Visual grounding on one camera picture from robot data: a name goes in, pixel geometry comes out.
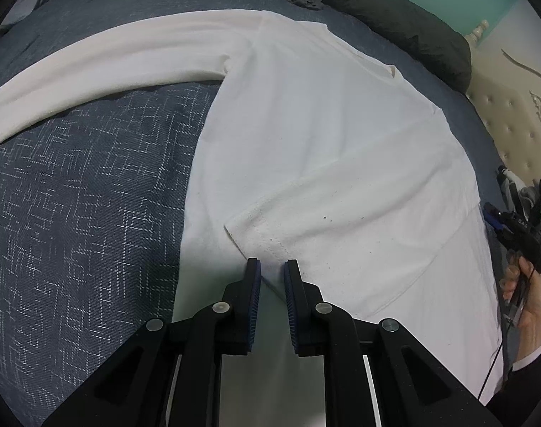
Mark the person's right forearm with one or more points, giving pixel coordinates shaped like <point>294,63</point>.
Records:
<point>519,391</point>

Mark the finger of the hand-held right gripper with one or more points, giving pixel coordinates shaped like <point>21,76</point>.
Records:
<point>493,220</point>

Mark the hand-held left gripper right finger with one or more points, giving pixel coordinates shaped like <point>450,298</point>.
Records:
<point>299,316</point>

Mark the white long-sleeve shirt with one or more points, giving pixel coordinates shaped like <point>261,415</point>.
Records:
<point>319,151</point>

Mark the person's right hand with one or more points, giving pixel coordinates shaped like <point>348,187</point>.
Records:
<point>530,311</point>

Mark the dark grey rolled duvet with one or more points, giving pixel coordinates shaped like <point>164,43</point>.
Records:
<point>408,22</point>

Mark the black and white striped garment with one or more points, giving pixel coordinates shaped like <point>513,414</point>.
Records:
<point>508,184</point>

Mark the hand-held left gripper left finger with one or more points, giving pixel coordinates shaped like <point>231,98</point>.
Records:
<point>244,316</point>

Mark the cream tufted headboard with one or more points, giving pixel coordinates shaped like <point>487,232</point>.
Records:
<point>506,115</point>

